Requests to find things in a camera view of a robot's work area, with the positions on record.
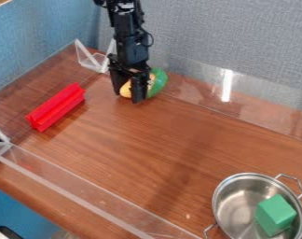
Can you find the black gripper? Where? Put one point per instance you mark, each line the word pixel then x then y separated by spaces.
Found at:
pixel 120 71

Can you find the yellow green toy corn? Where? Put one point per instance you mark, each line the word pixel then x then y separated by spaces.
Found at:
pixel 157 78

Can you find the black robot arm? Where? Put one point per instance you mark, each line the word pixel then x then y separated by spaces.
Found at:
pixel 131 37

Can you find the red plastic block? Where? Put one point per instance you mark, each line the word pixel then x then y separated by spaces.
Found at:
pixel 47 113

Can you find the clear acrylic back barrier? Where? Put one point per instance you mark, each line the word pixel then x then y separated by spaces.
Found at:
pixel 247 98

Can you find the clear acrylic barrier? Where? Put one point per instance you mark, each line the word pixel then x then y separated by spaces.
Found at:
pixel 101 202
pixel 247 98

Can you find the clear acrylic front barrier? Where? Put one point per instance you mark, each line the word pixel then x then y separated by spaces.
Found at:
pixel 101 202

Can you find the silver metal pot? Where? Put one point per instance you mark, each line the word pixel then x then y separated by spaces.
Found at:
pixel 236 196

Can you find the green wooden cube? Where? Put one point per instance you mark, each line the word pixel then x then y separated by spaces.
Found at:
pixel 273 215

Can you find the clear acrylic corner bracket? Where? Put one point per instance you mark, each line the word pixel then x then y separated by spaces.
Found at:
pixel 93 61

